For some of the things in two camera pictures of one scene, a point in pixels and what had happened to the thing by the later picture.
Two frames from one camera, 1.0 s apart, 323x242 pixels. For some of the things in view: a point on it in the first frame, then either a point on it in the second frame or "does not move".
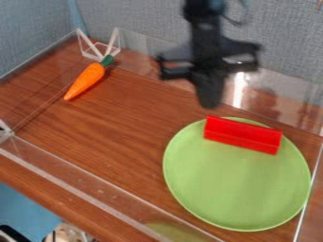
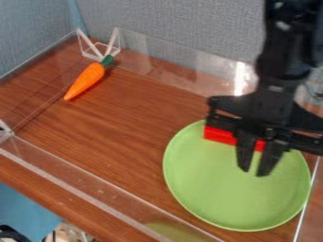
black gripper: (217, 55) -> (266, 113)
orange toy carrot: (89, 77) does not move
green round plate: (233, 187) does not move
